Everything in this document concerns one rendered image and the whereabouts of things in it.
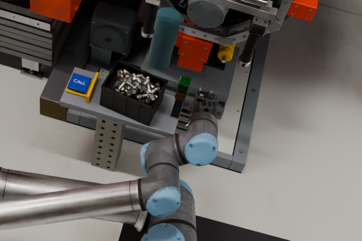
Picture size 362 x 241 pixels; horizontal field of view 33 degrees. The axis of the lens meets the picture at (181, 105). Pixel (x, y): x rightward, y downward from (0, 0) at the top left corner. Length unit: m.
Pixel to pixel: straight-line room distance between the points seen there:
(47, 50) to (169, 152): 1.12
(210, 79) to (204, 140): 1.03
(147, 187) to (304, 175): 1.30
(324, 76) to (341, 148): 0.43
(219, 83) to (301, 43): 0.75
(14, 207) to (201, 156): 0.53
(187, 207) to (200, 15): 0.63
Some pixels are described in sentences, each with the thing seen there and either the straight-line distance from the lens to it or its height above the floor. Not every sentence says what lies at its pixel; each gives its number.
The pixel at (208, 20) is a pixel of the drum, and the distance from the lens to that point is 2.07.
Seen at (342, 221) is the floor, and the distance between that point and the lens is 2.79.
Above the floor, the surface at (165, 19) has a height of 0.74.
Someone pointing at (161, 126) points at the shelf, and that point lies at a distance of 2.23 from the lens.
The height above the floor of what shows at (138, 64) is 0.15.
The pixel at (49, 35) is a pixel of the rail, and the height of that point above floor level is 0.33.
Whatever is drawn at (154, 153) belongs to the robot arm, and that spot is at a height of 0.82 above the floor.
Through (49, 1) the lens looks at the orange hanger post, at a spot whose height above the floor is 0.61.
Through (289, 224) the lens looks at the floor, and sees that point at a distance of 2.69.
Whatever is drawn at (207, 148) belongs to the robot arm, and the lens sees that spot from 1.69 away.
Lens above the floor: 2.29
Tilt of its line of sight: 53 degrees down
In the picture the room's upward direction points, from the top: 17 degrees clockwise
